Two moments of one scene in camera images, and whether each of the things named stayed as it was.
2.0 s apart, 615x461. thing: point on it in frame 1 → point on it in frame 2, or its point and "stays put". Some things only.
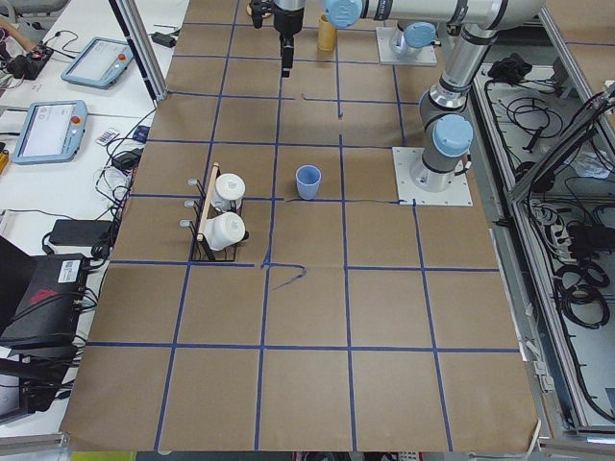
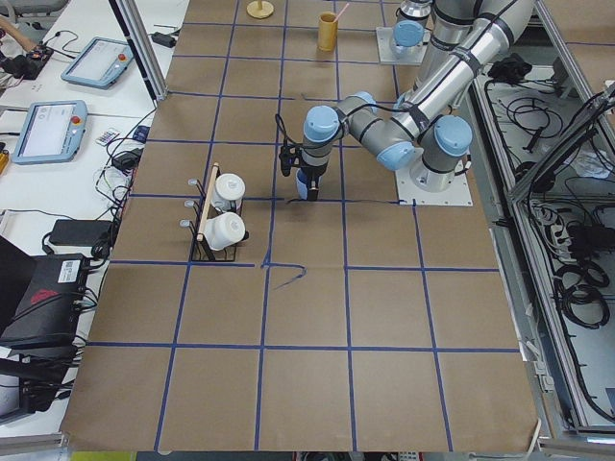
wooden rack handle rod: x=200 y=235 stays put
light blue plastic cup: x=307 y=179 stays put
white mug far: x=229 y=187 stays put
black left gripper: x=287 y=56 → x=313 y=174
